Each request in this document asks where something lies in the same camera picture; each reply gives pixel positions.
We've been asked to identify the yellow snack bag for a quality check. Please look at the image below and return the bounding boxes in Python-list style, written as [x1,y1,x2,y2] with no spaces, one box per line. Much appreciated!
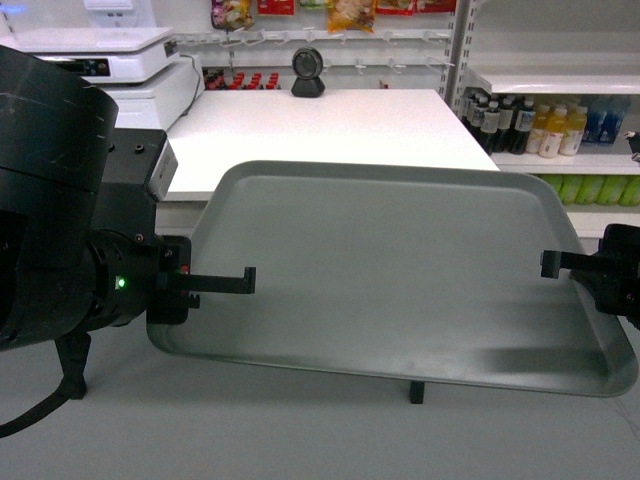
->
[327,0,377,33]

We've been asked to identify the white checkout scale machine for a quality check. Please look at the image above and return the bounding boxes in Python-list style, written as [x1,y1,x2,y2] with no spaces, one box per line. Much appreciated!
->
[1,27,179,84]

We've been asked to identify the yellow juice bottles row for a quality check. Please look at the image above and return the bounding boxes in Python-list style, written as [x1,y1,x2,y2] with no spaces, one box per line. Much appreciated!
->
[525,104,588,159]

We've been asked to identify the white display screen stand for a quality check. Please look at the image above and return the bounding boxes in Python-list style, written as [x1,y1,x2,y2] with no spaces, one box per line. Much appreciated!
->
[83,0,156,28]

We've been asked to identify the green packaged goods row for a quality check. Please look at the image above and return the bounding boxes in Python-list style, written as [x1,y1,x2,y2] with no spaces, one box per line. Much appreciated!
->
[536,174,639,207]

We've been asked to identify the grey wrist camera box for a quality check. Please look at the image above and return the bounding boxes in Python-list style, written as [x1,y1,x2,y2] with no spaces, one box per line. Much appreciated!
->
[148,141,178,202]

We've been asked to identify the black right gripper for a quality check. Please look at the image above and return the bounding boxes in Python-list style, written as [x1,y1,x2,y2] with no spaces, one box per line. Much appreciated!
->
[540,223,639,315]

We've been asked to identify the dark tea bottles row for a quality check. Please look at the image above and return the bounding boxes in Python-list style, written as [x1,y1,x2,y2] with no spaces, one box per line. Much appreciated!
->
[461,88,535,156]

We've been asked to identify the red capped sauce bottles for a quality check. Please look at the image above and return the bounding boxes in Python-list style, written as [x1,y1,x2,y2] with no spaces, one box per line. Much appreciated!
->
[203,68,281,91]

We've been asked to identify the purple snack bag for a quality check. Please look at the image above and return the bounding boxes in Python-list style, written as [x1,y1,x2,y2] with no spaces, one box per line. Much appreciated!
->
[211,0,254,31]

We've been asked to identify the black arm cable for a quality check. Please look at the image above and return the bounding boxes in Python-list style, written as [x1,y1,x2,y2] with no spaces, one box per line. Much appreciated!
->
[0,332,93,441]

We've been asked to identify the white side store shelf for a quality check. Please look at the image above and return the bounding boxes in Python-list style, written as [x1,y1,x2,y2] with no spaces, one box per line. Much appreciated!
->
[445,1,639,239]

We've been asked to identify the white peg hook rack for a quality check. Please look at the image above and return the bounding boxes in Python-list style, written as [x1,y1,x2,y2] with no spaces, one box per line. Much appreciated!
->
[176,27,455,75]

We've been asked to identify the white checkout counter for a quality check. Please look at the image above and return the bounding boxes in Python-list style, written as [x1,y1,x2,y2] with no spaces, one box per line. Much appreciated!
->
[158,88,502,203]

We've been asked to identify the black barcode scanner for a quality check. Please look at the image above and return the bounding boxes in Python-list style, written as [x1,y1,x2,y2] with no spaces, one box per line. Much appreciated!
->
[291,47,325,98]

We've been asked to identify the white cash drawer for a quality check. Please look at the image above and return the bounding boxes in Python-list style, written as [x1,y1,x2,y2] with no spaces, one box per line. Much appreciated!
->
[98,55,204,130]

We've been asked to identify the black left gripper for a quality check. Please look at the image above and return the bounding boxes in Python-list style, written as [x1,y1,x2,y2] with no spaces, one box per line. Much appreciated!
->
[87,230,256,326]

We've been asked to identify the red chili snack bag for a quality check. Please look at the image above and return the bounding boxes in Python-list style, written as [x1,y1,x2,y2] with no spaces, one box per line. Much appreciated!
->
[376,0,457,16]

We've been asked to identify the blue water bottles row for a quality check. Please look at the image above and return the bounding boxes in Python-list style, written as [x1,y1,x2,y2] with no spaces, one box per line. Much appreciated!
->
[582,95,631,145]

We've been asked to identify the black power cable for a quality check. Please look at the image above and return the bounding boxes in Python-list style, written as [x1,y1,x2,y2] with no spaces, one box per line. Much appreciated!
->
[175,51,203,118]

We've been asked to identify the grey silver rectangular tray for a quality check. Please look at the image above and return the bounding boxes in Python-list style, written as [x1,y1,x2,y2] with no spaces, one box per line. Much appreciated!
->
[147,161,639,397]

